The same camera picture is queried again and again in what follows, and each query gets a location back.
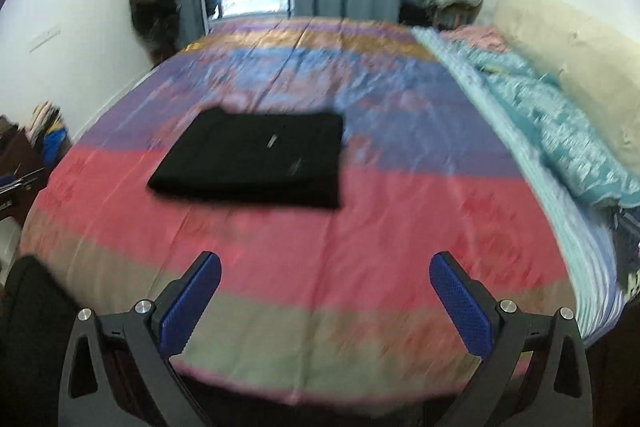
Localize black pants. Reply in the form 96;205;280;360
147;107;346;210

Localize dark wooden furniture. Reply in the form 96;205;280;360
0;116;49;228

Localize white wall trunking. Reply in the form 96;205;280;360
28;26;62;54

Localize bed with multicoloured striped sheet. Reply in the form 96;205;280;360
20;17;581;407

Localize teal patterned blanket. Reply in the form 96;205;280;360
412;25;640;348

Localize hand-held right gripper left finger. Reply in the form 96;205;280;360
58;251;223;427

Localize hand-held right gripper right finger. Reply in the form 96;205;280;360
429;252;594;427

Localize cream pillow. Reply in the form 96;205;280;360
493;0;640;176

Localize black bag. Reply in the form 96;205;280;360
398;2;437;28

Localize pile of clothes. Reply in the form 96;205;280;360
26;102;71;168

